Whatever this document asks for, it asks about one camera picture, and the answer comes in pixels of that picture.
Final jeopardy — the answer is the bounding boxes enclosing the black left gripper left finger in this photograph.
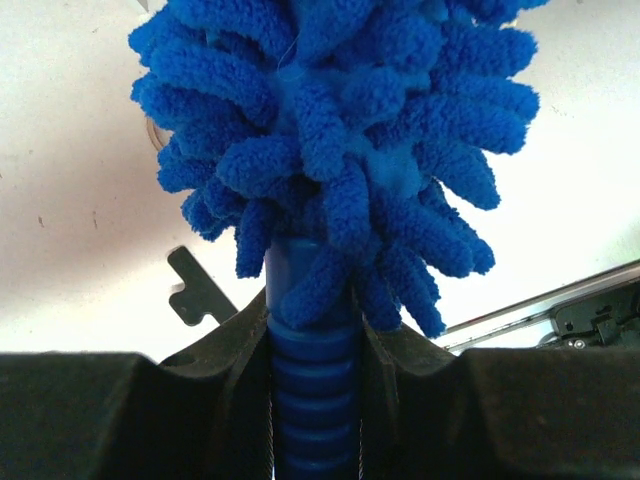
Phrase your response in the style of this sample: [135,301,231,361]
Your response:
[1,295,273,479]

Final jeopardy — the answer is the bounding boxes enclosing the roll of masking tape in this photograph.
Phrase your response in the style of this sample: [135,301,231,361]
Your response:
[145,117,166,152]

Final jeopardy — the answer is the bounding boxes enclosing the metal rail with mounts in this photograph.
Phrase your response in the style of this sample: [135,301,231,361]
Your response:
[436,261,639,354]

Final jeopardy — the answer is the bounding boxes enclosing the blue microfiber duster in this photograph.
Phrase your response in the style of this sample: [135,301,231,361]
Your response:
[128,1,539,479]

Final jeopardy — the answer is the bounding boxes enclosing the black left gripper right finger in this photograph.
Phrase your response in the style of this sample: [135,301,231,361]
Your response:
[362,327,639,479]

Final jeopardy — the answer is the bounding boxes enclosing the black T-shaped part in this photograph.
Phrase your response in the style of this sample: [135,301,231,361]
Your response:
[167,246,238,327]

